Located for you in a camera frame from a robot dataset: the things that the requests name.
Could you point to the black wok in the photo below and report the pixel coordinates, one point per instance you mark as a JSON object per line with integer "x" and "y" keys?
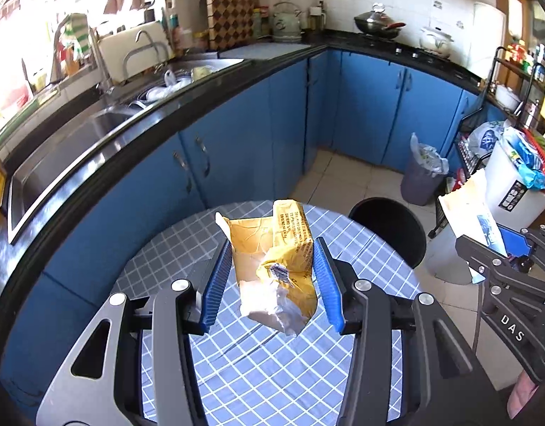
{"x": 379, "y": 29}

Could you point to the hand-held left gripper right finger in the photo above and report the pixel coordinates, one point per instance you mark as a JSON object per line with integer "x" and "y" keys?
{"x": 328, "y": 288}

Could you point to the row of blue cabinet doors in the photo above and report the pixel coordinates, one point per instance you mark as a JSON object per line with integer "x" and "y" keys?
{"x": 237, "y": 151}

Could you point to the steel pot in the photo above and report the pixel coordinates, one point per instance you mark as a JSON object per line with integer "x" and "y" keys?
{"x": 530, "y": 113}

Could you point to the pale green kettle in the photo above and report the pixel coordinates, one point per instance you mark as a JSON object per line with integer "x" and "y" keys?
{"x": 286, "y": 24}

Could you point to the green striped towel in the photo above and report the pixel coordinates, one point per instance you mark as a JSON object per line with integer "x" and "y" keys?
{"x": 75, "y": 31}

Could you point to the white crumpled plastic bag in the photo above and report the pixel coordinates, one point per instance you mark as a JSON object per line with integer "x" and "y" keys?
{"x": 170, "y": 86}

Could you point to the round table with checkered cloth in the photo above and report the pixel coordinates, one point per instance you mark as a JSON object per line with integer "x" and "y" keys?
{"x": 254, "y": 364}

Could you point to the white plastic bin liner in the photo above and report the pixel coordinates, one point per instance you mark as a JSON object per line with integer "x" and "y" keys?
{"x": 427, "y": 155}

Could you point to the person's right forearm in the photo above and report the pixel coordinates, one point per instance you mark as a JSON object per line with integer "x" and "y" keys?
{"x": 523, "y": 397}

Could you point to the row of seasoning bottles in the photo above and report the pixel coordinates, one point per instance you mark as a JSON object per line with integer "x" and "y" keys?
{"x": 529, "y": 60}

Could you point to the checkered wooden cutting board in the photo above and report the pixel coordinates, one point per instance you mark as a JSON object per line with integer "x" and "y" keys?
{"x": 230, "y": 9}

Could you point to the red basket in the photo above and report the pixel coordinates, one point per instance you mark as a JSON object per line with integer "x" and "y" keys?
{"x": 543, "y": 146}

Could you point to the black metal rack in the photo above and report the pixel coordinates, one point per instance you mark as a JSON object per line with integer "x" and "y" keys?
{"x": 518, "y": 60}

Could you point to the white paper bag blue print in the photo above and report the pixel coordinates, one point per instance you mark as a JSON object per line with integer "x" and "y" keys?
{"x": 470, "y": 213}

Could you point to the white plastic bag blue print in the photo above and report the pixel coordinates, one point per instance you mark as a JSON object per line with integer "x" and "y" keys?
{"x": 485, "y": 137}

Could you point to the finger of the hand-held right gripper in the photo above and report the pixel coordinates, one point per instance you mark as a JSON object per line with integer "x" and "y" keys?
{"x": 476, "y": 253}
{"x": 514, "y": 239}

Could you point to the yellow packet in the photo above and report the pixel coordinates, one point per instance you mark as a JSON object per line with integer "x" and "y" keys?
{"x": 290, "y": 239}

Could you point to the small grey waste bin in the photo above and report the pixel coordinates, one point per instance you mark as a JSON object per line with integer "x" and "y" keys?
{"x": 418, "y": 186}

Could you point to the white wall box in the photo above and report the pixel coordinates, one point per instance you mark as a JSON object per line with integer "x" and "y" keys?
{"x": 487, "y": 35}

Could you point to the white ceramic pot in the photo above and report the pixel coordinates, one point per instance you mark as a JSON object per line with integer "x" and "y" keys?
{"x": 436, "y": 42}

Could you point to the grey cutting mat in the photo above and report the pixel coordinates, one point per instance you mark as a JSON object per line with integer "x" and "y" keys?
{"x": 263, "y": 51}

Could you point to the red plastic container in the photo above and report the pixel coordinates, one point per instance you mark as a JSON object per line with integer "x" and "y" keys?
{"x": 455, "y": 183}

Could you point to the glass jar red lid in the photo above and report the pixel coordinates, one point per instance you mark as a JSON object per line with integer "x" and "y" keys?
{"x": 265, "y": 21}

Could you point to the black gas stove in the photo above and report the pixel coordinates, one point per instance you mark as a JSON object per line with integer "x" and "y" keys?
{"x": 410, "y": 51}

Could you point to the white cutting board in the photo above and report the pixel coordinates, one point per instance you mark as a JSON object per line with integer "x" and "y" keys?
{"x": 115, "y": 53}

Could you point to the glass wok lid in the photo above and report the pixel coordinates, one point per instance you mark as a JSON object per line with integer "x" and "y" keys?
{"x": 376, "y": 15}

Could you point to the black kitchen countertop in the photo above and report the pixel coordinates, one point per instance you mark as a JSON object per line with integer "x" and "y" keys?
{"x": 188, "y": 106}

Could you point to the arched chrome tap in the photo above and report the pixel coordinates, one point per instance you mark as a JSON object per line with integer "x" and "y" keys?
{"x": 126, "y": 60}

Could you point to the tall chrome faucet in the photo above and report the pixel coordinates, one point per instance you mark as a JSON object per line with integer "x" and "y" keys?
{"x": 101, "y": 71}

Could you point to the oil bottle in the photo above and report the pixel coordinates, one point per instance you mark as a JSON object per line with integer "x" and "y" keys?
{"x": 316, "y": 20}

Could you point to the yellow sponge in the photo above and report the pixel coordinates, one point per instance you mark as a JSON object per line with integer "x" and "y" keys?
{"x": 201, "y": 72}

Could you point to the steel sink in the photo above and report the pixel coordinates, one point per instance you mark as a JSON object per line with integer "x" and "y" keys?
{"x": 77, "y": 151}

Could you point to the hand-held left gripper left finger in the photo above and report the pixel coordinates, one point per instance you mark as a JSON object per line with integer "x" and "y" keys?
{"x": 214, "y": 284}

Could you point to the black round stool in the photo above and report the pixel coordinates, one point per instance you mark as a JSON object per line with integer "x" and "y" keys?
{"x": 387, "y": 226}

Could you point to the glass jar yellow lid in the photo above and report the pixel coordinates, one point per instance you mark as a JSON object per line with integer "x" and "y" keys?
{"x": 257, "y": 22}

